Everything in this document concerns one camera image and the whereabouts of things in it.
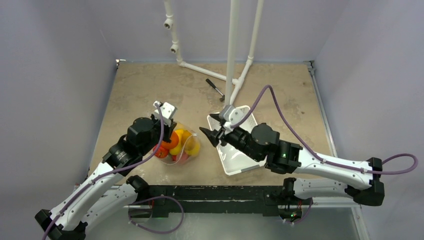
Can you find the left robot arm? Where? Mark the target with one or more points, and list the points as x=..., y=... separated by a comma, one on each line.
x=89, y=204

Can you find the black small hammer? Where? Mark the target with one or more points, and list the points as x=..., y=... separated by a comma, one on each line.
x=222, y=96

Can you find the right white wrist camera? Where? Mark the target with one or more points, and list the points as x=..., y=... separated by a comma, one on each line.
x=231, y=117

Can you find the white plastic tray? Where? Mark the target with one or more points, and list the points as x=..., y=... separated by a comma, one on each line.
x=232, y=160

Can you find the clear zip top bag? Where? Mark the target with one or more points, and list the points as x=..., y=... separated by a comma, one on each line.
x=184, y=145

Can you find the yellow lemon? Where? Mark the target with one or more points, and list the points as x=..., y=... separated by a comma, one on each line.
x=175, y=151

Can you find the white pipe frame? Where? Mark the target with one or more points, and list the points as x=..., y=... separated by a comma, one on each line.
x=233, y=85

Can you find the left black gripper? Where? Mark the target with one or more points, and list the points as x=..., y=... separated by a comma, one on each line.
x=168, y=131

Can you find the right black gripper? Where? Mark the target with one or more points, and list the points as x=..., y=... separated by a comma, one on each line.
x=222, y=135

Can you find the orange yellow mango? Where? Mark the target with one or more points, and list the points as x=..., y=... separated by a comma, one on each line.
x=184, y=136

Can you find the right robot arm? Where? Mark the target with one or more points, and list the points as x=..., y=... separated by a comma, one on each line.
x=358, y=180

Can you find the orange fruit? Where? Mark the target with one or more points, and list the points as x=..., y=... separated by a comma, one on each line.
x=172, y=142

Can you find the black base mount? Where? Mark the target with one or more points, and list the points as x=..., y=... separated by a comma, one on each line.
x=269, y=201

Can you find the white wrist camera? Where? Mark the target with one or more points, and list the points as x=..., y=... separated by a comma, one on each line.
x=231, y=117
x=167, y=111

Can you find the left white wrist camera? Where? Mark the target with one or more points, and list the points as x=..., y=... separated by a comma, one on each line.
x=167, y=111

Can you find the yellow banana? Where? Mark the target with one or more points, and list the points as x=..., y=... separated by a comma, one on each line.
x=192, y=149

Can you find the red apple bottom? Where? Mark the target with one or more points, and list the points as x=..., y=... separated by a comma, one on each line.
x=161, y=152

